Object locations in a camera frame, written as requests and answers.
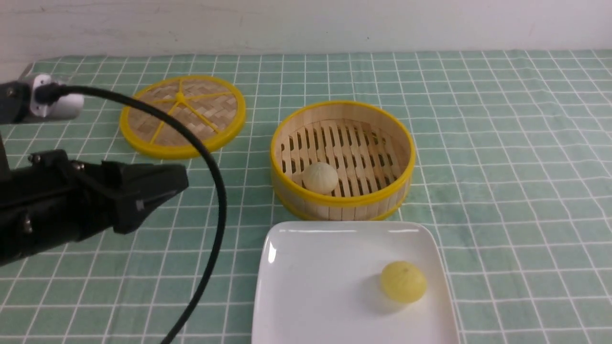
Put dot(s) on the green checkered tablecloth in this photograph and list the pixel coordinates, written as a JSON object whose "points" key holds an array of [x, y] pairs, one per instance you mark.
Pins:
{"points": [[513, 181]]}

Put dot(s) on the yellow steamed bun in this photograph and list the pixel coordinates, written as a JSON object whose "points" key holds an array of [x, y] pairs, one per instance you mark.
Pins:
{"points": [[403, 282]]}

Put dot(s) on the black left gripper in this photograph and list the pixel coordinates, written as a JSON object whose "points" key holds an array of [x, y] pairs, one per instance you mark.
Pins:
{"points": [[58, 200]]}

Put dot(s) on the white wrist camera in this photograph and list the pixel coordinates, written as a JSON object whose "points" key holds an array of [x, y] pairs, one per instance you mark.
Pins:
{"points": [[46, 101]]}

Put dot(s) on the white steamed bun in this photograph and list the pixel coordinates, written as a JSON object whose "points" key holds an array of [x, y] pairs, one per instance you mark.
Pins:
{"points": [[320, 178]]}

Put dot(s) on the yellow bamboo steamer lid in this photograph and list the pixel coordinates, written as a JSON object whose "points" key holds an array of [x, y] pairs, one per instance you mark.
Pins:
{"points": [[213, 109]]}

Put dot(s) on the white square plate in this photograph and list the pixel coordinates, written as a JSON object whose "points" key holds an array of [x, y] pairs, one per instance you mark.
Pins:
{"points": [[319, 283]]}

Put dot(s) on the yellow bamboo steamer basket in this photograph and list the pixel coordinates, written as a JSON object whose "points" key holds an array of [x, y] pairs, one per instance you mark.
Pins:
{"points": [[372, 152]]}

